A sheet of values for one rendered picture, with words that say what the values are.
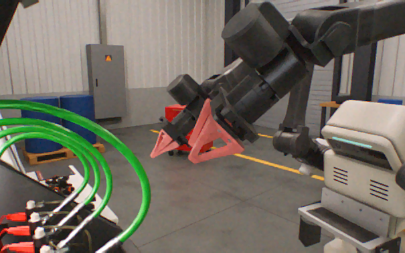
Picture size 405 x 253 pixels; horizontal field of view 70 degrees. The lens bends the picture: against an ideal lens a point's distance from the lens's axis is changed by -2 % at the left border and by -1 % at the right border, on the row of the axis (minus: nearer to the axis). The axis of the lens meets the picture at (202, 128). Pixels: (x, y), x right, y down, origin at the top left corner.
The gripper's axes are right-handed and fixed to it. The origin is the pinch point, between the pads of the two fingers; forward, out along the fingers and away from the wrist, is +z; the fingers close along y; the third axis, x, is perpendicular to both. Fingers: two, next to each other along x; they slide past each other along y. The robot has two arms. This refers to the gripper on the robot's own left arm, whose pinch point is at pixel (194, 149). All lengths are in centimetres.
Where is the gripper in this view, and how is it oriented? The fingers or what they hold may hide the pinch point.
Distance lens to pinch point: 45.8
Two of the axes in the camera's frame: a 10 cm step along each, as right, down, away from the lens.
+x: 7.0, 6.4, 3.1
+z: -7.2, 6.5, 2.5
